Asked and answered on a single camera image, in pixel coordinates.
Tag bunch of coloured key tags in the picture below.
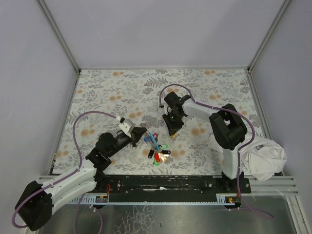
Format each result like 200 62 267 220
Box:
144 132 171 166

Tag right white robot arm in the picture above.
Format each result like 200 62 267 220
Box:
160 92 247 179

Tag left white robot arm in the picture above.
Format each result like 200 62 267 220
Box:
14 127 147 231

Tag floral patterned mat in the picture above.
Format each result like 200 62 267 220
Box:
52 69 262 175

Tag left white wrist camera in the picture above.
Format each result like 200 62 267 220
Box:
118 117 135 137

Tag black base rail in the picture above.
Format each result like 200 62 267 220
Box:
85 175 251 205

